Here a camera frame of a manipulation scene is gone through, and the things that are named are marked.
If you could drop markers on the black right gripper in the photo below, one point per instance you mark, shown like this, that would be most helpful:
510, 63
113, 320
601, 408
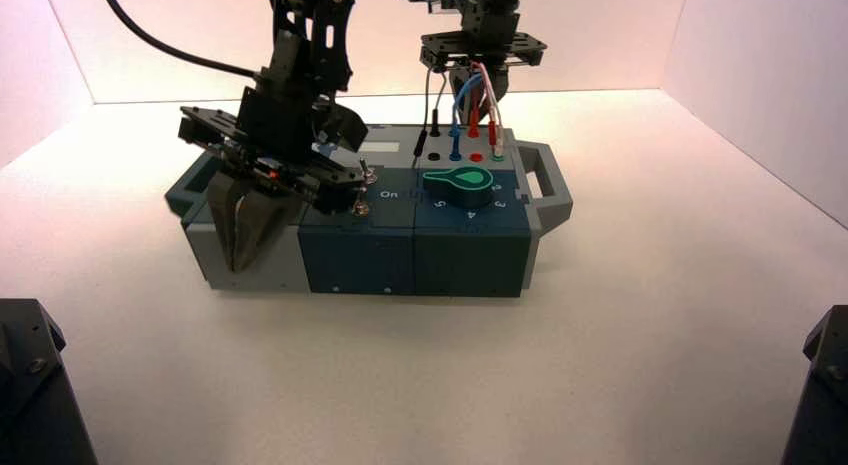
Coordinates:
484, 48

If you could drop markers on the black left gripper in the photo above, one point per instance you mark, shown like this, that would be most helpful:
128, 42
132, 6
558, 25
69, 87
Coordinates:
278, 124

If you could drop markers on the blue and grey control box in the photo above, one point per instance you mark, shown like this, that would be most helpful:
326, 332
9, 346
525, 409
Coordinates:
358, 250

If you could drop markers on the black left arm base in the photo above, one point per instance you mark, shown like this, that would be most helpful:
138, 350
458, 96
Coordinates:
33, 396

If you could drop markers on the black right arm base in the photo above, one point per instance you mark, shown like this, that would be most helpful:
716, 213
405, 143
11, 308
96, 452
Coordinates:
821, 396

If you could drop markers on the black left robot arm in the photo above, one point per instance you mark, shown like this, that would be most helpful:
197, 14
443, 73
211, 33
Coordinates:
311, 31

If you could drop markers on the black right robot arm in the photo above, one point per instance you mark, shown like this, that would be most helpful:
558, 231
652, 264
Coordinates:
490, 8

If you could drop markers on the green rotary selector knob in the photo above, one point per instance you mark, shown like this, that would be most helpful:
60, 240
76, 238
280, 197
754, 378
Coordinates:
467, 181

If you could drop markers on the silver metal toggle switch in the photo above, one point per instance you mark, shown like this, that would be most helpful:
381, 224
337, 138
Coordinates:
361, 207
365, 172

